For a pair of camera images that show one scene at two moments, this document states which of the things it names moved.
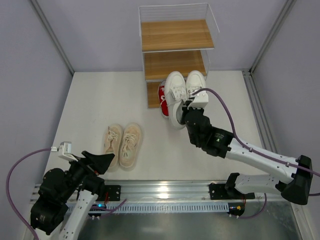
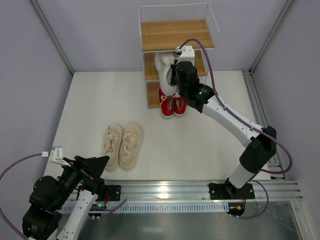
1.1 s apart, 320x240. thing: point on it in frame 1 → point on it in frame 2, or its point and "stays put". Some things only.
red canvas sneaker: (162, 99) stays put
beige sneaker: (130, 147) stays put
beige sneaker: (113, 145) stays put
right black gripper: (191, 110) → (176, 70)
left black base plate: (114, 192) stays put
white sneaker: (175, 92) → (163, 61)
